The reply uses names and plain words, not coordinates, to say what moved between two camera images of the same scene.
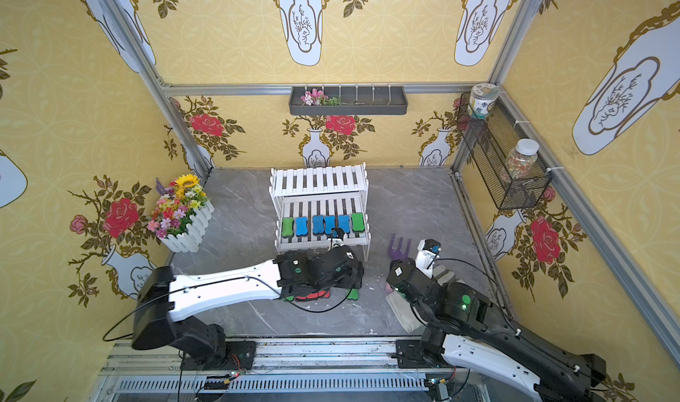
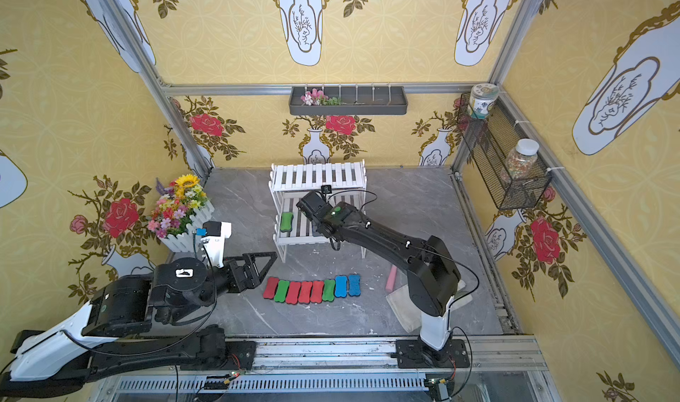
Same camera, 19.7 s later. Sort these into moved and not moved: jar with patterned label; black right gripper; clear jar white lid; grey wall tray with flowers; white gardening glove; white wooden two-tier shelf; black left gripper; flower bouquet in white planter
Moved: black right gripper; black left gripper
Not moved: jar with patterned label; white gardening glove; white wooden two-tier shelf; grey wall tray with flowers; clear jar white lid; flower bouquet in white planter
